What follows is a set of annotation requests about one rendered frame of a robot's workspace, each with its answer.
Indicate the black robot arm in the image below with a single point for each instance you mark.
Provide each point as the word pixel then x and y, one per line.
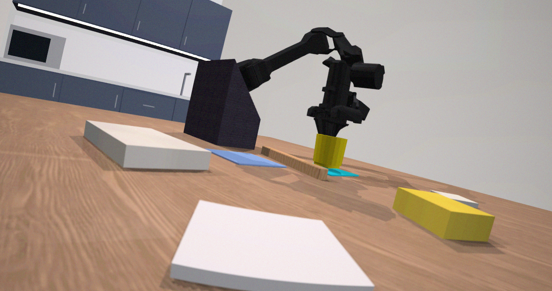
pixel 351 67

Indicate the yellow cup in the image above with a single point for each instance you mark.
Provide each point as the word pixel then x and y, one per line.
pixel 329 151

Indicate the white flat square pad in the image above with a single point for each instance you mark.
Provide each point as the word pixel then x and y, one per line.
pixel 458 199

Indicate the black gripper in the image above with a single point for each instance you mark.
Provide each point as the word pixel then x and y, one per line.
pixel 332 114

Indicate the white flat box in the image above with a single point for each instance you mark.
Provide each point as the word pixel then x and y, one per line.
pixel 250 250
pixel 137 147

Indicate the yellow rectangular block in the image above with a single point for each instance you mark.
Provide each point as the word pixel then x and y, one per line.
pixel 443 216

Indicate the light brown wooden bar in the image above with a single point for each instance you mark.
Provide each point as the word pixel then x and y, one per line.
pixel 301 165

